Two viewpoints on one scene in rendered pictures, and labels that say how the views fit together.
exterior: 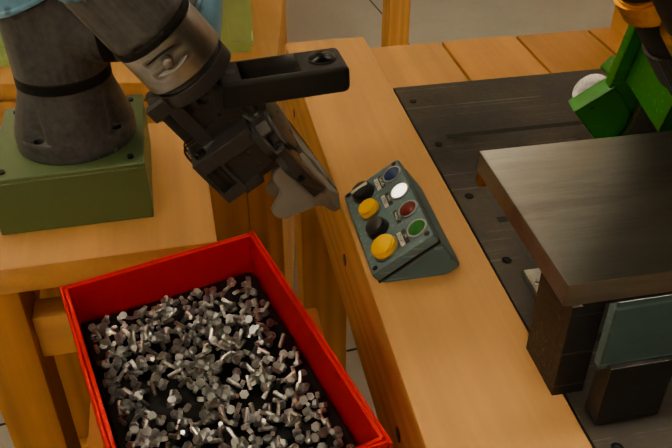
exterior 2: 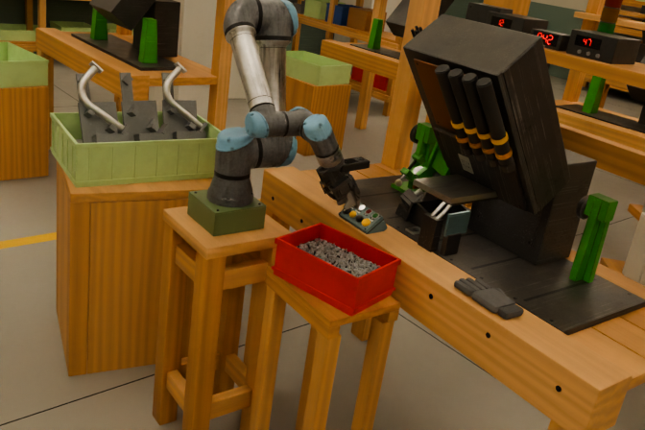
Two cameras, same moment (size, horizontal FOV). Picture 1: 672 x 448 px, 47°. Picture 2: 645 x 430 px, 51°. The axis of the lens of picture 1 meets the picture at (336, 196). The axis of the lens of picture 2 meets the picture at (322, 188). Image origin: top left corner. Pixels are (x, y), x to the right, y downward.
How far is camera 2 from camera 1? 1.51 m
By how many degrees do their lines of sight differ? 28
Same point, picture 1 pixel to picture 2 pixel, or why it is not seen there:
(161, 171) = not seen: hidden behind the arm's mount
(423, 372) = (394, 250)
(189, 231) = (281, 231)
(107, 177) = (253, 211)
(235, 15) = not seen: hidden behind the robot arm
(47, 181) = (234, 212)
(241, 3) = not seen: hidden behind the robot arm
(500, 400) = (418, 253)
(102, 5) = (326, 142)
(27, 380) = (216, 300)
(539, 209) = (436, 188)
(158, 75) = (332, 161)
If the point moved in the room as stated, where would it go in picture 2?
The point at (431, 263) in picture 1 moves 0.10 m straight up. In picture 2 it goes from (380, 226) to (386, 198)
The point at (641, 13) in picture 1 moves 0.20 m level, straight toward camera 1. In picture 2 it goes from (463, 140) to (481, 162)
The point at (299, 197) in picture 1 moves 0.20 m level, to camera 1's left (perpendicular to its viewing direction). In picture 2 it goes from (351, 202) to (292, 203)
